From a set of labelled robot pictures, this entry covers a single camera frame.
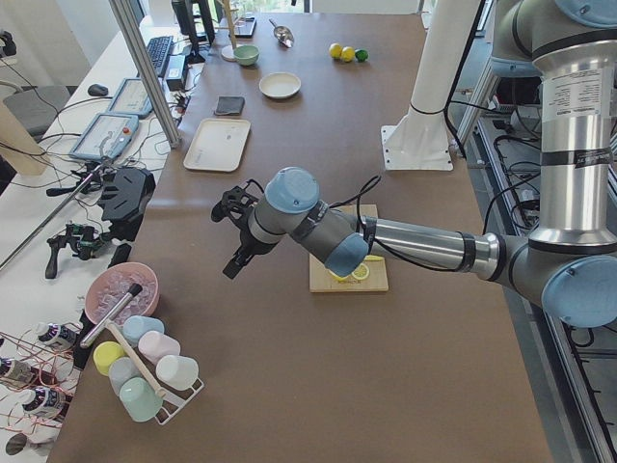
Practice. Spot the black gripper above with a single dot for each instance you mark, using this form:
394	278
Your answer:
247	241

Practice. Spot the cream rabbit tray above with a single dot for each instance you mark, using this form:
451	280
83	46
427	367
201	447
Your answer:
218	145

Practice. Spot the bamboo cutting board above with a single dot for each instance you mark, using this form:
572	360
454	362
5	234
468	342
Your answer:
320	281

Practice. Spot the upper lemon half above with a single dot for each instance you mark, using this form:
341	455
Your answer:
337	277

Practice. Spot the pink cup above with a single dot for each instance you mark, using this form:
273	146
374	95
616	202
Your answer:
154	345

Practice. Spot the lower lemon slice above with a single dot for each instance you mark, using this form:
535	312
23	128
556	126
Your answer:
361	273

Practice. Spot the blue cup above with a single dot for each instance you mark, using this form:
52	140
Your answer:
135	326

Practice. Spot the white cup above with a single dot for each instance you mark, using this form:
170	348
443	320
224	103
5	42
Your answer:
179	372

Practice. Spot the black plastic device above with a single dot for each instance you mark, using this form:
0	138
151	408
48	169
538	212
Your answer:
125	195

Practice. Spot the pink bowl of ice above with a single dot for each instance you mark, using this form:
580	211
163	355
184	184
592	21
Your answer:
109	288

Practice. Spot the grey folded cloth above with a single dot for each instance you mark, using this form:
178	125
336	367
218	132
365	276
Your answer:
229	105

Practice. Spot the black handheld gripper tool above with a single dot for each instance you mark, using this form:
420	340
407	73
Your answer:
83	240

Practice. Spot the grey cup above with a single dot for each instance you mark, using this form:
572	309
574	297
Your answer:
122	370

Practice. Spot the yellow cup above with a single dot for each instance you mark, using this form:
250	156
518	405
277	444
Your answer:
105	354

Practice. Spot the mint green cup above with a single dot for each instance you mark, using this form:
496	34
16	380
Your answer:
140	400

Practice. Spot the cream round plate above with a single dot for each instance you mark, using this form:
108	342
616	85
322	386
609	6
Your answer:
280	85

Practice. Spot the near teach pendant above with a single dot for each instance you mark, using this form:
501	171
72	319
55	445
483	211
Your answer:
107	136

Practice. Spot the teach pendant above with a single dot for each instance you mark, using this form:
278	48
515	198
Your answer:
131	98
107	136

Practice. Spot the far teach pendant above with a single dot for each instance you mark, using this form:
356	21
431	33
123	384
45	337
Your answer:
131	98

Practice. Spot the green bowl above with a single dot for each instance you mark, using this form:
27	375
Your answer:
246	55

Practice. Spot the wooden stand with base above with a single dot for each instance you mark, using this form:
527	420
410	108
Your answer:
228	51

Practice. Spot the black computer mouse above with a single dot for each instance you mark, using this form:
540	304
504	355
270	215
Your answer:
98	90

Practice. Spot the black keyboard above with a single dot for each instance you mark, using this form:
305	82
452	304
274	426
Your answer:
159	51

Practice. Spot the metal ice scoop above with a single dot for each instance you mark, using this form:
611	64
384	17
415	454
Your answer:
283	34

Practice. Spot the upper yellow lemon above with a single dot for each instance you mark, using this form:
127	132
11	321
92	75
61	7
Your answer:
335	50

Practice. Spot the yellow lemon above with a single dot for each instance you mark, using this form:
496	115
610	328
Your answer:
347	54
335	50

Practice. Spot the lower yellow lemon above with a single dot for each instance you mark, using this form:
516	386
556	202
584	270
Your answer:
347	54

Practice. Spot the green lime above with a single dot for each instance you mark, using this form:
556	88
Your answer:
361	55

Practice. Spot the metal scoop handle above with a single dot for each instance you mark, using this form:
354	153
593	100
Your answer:
133	291

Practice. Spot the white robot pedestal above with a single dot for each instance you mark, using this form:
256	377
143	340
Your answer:
419	142

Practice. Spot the aluminium frame post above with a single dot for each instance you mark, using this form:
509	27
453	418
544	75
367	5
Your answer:
130	30

